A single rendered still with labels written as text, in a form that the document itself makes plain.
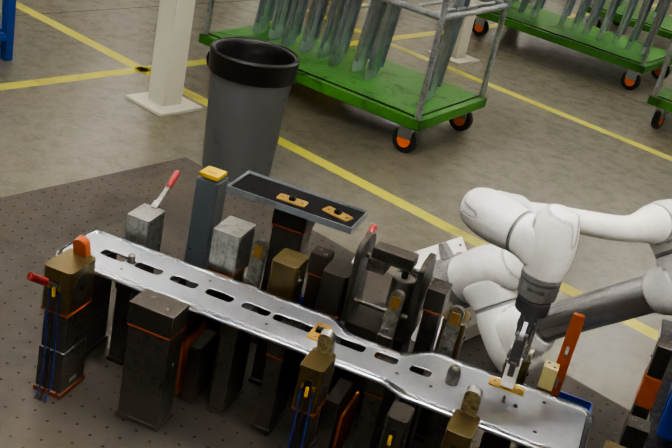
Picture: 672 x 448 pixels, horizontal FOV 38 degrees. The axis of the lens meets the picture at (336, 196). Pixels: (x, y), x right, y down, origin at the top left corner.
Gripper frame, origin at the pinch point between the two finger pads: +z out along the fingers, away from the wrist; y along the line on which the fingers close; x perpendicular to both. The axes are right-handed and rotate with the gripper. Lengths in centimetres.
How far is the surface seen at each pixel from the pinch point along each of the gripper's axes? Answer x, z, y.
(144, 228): -103, 5, -12
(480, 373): -7.1, 8.4, -8.3
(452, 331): -17.1, 3.5, -14.4
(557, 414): 12.7, 8.4, -3.2
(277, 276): -64, 4, -11
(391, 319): -32.2, 5.1, -12.3
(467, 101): -104, 81, -463
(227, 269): -77, 7, -11
